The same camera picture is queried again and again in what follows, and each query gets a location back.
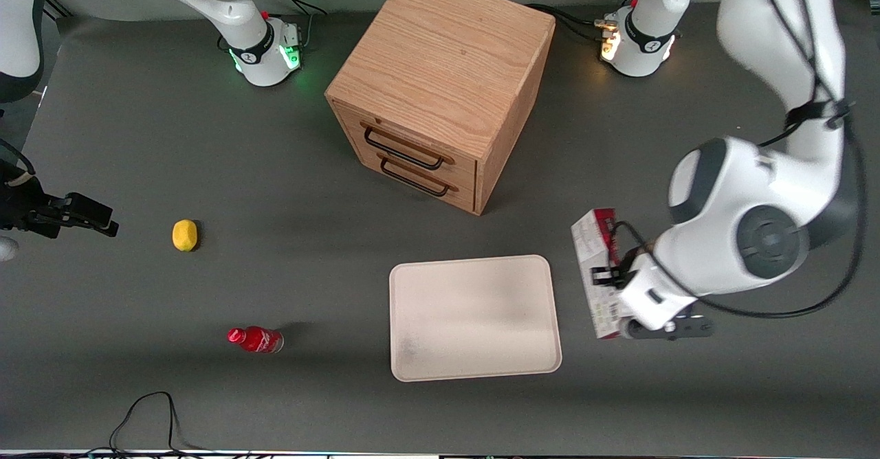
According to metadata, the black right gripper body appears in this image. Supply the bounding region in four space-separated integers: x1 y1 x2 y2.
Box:
0 160 68 240

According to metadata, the red and white cookie box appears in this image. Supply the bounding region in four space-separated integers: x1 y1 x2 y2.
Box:
571 208 628 340

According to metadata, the cream plastic tray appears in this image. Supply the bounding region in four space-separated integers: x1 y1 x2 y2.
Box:
389 255 563 383

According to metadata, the yellow lemon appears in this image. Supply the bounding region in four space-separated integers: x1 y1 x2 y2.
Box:
172 219 199 252

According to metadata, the red cola bottle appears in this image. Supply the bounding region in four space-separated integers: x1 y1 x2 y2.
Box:
227 326 285 355

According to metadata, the wooden drawer cabinet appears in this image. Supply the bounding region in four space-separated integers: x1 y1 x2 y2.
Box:
324 0 556 216

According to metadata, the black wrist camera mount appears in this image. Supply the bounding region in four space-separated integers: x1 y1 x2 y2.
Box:
628 314 716 340

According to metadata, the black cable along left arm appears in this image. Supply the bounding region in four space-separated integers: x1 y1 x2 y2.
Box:
693 0 870 320

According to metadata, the black drawer handle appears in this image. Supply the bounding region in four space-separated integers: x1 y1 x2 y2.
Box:
379 157 459 198
362 124 456 171

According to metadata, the black looped table cable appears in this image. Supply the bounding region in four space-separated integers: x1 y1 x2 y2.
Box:
89 391 228 457

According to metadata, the black left arm base cable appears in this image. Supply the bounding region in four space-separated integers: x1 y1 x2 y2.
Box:
526 3 609 42

